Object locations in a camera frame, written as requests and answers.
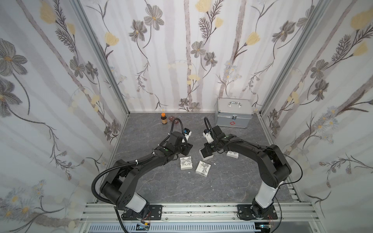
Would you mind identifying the white bow jewelry box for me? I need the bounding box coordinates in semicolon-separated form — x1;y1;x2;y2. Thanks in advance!
196;161;211;177
180;156;193;170

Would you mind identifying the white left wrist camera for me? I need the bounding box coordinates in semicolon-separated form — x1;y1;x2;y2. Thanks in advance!
183;128;191;143

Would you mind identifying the white jewelry box lid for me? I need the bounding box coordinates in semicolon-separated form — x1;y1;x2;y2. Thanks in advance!
226;151;239;159

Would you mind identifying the aluminium mounting rail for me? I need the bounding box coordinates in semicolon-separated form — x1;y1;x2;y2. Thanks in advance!
78;202;321;233

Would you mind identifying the silver aluminium first aid case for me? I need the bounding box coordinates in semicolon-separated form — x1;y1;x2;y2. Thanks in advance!
215;98;254;128

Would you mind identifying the white jewelry box base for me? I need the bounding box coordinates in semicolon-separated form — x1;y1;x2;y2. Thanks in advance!
199;149;214;161

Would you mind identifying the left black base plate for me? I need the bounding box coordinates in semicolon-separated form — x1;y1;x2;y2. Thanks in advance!
121;204;163;221

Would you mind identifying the white bow jewelry box middle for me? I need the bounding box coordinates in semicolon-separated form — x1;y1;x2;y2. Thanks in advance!
196;161;211;177

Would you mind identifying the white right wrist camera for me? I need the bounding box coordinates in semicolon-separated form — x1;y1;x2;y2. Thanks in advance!
203;129;214;144

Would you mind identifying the small dark red box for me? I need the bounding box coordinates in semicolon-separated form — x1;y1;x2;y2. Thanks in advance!
169;116;179;124

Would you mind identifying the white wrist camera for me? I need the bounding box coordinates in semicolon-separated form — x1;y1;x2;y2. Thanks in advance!
203;129;214;144
183;128;191;143

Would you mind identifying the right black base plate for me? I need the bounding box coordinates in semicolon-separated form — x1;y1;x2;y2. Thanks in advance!
237;204;278;221

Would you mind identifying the white slotted cable duct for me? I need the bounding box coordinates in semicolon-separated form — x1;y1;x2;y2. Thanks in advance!
87;223;263;233

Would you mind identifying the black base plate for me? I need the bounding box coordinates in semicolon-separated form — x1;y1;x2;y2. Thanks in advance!
121;204;163;221
237;204;278;221

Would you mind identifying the small green circuit board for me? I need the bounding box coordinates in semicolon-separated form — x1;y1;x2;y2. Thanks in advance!
136;222;150;232

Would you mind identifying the white bow jewelry box left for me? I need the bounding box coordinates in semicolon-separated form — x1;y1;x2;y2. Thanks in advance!
180;156;193;170

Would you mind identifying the brown bottle orange cap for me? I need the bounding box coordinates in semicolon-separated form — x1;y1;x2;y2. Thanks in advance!
161;113;168;124

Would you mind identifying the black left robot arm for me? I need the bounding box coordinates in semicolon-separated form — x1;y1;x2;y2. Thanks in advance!
91;117;193;233

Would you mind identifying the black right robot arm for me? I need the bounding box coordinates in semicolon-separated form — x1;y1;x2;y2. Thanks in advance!
200;117;292;218

